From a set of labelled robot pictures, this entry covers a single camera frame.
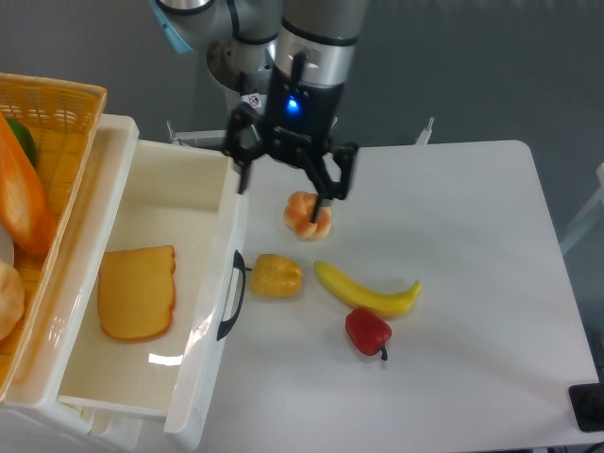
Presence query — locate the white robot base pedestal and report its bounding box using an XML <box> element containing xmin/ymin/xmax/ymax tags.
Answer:
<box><xmin>206</xmin><ymin>38</ymin><xmax>277</xmax><ymax>114</ymax></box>

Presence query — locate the yellow woven basket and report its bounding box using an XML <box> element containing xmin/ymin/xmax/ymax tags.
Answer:
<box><xmin>1</xmin><ymin>73</ymin><xmax>108</xmax><ymax>401</ymax></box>

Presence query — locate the round toy bread bun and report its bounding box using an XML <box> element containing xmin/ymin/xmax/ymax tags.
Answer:
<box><xmin>0</xmin><ymin>260</ymin><xmax>25</xmax><ymax>340</ymax></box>

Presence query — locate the orange toy baguette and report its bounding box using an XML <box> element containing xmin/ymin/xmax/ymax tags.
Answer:
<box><xmin>1</xmin><ymin>117</ymin><xmax>57</xmax><ymax>255</ymax></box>

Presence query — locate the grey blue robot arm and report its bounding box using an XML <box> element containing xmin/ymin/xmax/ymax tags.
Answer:
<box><xmin>149</xmin><ymin>1</ymin><xmax>368</xmax><ymax>219</ymax></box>

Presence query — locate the white upper drawer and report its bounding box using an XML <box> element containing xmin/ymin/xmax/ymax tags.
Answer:
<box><xmin>58</xmin><ymin>141</ymin><xmax>247</xmax><ymax>451</ymax></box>

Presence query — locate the black drawer handle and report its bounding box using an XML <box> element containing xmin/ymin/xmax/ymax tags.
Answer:
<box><xmin>216</xmin><ymin>250</ymin><xmax>247</xmax><ymax>341</ymax></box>

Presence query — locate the white drawer cabinet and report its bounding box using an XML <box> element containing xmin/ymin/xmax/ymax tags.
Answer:
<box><xmin>1</xmin><ymin>114</ymin><xmax>139</xmax><ymax>452</ymax></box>

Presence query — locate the red toy bell pepper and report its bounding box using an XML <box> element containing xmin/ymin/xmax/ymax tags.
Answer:
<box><xmin>344</xmin><ymin>308</ymin><xmax>392</xmax><ymax>361</ymax></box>

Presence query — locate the yellow toy bell pepper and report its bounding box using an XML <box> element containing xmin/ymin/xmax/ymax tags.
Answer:
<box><xmin>245</xmin><ymin>254</ymin><xmax>303</xmax><ymax>298</ymax></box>

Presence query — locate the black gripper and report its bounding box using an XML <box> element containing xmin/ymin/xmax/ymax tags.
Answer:
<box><xmin>223</xmin><ymin>68</ymin><xmax>359</xmax><ymax>223</ymax></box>

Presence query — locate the orange toy bread slice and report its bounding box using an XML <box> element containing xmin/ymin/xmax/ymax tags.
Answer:
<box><xmin>97</xmin><ymin>245</ymin><xmax>176</xmax><ymax>343</ymax></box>

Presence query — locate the black device at table edge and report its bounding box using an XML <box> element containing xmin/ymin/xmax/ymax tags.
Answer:
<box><xmin>568</xmin><ymin>383</ymin><xmax>603</xmax><ymax>432</ymax></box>

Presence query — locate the braided bread roll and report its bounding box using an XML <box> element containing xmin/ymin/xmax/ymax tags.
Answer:
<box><xmin>282</xmin><ymin>192</ymin><xmax>332</xmax><ymax>241</ymax></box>

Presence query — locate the yellow toy banana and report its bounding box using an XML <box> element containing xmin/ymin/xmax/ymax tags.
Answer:
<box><xmin>313</xmin><ymin>260</ymin><xmax>422</xmax><ymax>318</ymax></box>

